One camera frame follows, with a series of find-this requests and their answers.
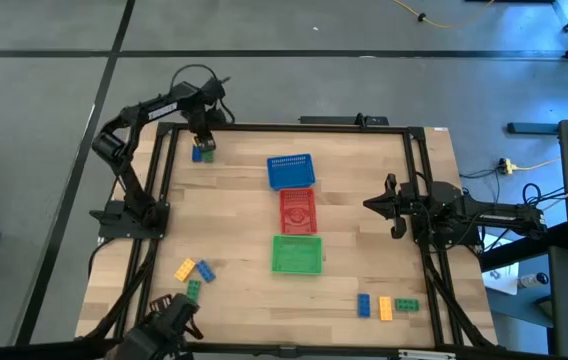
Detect yellow floor cable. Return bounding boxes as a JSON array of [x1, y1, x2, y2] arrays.
[[392, 0, 496, 30]]

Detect red plastic basket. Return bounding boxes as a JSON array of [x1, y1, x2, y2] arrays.
[[278, 187, 318, 236]]

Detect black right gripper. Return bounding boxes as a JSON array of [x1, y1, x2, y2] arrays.
[[363, 173, 421, 240]]

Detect black bar bracket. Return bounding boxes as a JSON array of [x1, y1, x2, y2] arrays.
[[298, 113, 390, 127]]

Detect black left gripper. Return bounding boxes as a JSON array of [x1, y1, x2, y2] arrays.
[[186, 104, 218, 151]]

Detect blue plastic basket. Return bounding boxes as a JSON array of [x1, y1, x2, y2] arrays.
[[266, 153, 317, 192]]

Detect white paper sheet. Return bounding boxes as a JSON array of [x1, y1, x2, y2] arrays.
[[482, 262, 521, 296]]

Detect yellow power cord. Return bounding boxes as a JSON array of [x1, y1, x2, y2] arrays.
[[513, 157, 563, 172]]

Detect green plastic basket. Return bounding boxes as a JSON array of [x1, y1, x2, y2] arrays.
[[270, 234, 324, 276]]

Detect black floor cables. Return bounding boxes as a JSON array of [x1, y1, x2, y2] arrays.
[[459, 168, 503, 204]]

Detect white bottle black cap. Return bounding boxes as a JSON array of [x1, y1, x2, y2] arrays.
[[516, 272, 549, 291]]

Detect black aluminium table frame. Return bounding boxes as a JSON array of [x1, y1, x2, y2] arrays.
[[0, 121, 568, 360]]

